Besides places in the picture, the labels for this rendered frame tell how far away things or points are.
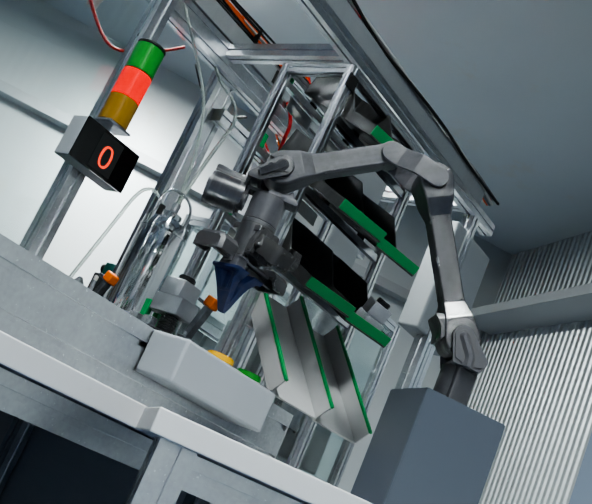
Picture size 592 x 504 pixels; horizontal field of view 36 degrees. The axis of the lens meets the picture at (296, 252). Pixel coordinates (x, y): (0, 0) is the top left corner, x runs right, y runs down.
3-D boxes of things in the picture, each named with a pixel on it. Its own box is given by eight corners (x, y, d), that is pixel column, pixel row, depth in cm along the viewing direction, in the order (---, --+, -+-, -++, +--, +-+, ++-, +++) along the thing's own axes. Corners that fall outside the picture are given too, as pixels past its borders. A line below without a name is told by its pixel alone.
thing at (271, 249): (255, 223, 143) (287, 227, 139) (280, 243, 148) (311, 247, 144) (241, 257, 142) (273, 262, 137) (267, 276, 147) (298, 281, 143)
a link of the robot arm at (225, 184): (293, 175, 153) (227, 148, 153) (297, 158, 145) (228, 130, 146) (267, 234, 150) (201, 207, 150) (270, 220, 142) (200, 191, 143)
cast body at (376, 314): (374, 339, 179) (397, 312, 179) (358, 326, 178) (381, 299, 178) (365, 326, 188) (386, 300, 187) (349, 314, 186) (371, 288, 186)
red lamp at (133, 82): (144, 108, 149) (157, 83, 150) (124, 91, 145) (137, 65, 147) (124, 107, 152) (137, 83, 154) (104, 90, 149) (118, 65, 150)
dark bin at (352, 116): (409, 172, 179) (433, 142, 178) (369, 135, 171) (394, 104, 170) (341, 126, 201) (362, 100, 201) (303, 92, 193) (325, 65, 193)
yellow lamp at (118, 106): (131, 134, 148) (144, 109, 149) (110, 117, 144) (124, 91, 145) (111, 132, 151) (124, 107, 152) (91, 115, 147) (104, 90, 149)
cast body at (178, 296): (191, 325, 147) (209, 286, 149) (175, 314, 144) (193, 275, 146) (156, 315, 152) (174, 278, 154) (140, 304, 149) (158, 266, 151)
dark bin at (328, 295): (348, 318, 170) (373, 288, 170) (304, 287, 162) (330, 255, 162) (284, 254, 192) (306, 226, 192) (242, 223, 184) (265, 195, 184)
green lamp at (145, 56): (157, 83, 150) (170, 59, 152) (138, 65, 147) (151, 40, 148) (137, 82, 154) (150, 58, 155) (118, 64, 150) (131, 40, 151)
